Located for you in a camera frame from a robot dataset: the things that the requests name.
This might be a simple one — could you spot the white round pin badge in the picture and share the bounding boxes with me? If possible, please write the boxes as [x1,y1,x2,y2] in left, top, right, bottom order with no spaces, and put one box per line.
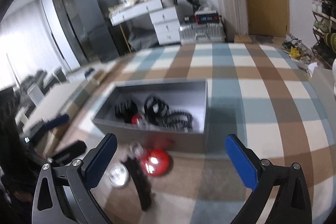
[108,162,129,188]

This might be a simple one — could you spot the black rounded hair clip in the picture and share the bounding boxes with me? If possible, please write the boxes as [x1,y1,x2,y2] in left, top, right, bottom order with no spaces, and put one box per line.
[114,100,138,123]

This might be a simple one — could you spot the small red clear ring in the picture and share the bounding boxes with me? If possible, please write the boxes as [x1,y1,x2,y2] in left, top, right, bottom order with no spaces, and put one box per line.
[131,113,150,128]

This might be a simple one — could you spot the large black hair claw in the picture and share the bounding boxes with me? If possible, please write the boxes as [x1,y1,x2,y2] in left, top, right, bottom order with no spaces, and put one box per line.
[122,156,152,211]

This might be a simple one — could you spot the red flag pin badge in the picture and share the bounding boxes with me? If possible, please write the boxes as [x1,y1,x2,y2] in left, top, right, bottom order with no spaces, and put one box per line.
[139,149,170,176]

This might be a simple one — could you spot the black spiral hair tie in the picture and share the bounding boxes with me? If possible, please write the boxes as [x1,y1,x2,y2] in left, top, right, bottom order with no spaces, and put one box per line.
[160,109,194,132]

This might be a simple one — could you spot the grey flat board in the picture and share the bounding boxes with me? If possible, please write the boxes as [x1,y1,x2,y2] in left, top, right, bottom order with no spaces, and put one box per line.
[23,80,87,132]

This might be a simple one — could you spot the plaid bed cover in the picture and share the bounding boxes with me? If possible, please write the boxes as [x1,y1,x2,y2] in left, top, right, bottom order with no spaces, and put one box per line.
[26,43,334,224]

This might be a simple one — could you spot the black refrigerator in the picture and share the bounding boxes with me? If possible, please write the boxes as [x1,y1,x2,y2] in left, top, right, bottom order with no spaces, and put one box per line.
[75,0,129,63]

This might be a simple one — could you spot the grey open cardboard box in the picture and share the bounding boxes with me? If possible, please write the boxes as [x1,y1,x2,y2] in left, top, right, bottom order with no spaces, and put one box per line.
[93,79,208,153]

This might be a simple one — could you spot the glass door cabinet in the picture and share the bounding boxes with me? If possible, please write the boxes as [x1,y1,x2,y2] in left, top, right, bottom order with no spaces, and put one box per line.
[52,0,94,65]

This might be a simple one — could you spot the white rolled blanket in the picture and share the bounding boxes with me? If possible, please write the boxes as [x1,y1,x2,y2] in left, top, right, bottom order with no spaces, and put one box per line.
[332,59,336,97]

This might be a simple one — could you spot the white desk with drawers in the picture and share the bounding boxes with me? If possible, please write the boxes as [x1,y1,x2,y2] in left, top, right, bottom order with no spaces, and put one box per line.
[109,0,183,51]

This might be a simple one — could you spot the shoes on floor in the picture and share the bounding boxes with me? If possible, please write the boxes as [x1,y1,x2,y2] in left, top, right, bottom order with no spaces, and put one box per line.
[281,35,313,63]

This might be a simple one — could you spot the silver lying suitcase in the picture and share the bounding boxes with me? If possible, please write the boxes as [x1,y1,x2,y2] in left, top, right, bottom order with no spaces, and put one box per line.
[179,23,226,44]

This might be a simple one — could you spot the olive green rolled mat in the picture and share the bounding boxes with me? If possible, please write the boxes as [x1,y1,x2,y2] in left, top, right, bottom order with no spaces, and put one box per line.
[323,33,336,52]

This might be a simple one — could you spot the black red box on suitcase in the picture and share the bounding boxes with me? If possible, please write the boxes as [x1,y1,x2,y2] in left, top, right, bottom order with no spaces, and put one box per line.
[194,11,220,24]

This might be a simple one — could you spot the wooden shoe rack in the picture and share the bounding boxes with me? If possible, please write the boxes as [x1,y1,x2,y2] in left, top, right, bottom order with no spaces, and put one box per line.
[311,0,335,69]

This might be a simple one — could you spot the white upright suitcase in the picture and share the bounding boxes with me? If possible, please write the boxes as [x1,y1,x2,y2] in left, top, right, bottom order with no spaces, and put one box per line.
[218,0,249,42]

